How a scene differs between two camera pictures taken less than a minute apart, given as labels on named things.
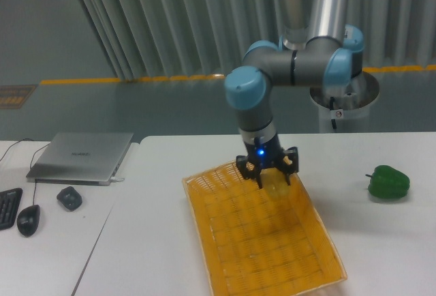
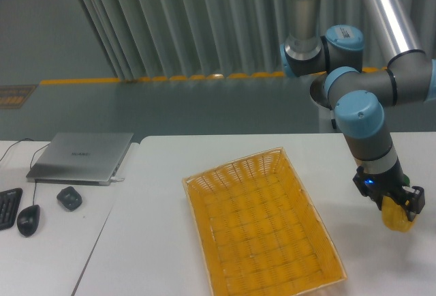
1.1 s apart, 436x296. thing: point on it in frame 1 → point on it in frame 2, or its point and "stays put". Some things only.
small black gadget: (70, 198) stays put
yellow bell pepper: (275, 184) → (394, 216)
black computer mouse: (28, 219) stays put
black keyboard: (9, 200) stays put
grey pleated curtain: (177, 22) stays put
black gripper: (267, 155) → (375, 186)
